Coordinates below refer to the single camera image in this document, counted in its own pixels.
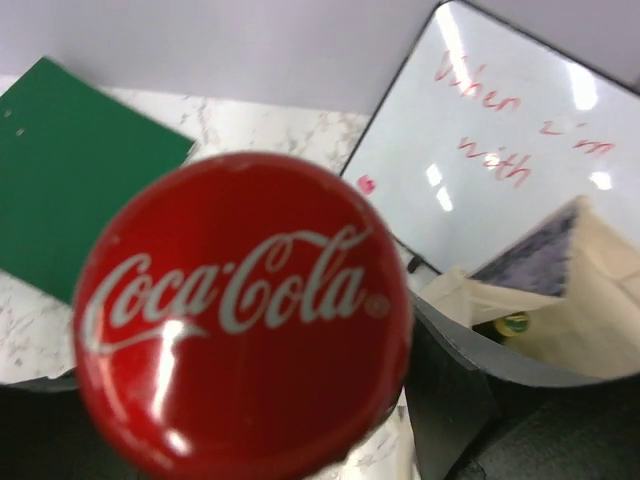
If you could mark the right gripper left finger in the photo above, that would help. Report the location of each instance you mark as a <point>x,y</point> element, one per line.
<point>46,433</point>

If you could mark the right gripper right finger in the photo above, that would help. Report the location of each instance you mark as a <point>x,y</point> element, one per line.
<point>481,411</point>

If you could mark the beige canvas bag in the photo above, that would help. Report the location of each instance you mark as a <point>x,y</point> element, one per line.
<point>578,279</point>

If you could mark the dark cola bottle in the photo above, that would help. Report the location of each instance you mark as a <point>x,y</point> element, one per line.
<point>243,317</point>

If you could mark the small whiteboard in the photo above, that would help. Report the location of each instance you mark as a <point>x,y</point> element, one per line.
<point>485,132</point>

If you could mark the green ring binder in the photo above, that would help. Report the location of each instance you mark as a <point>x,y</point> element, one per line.
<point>71,157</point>

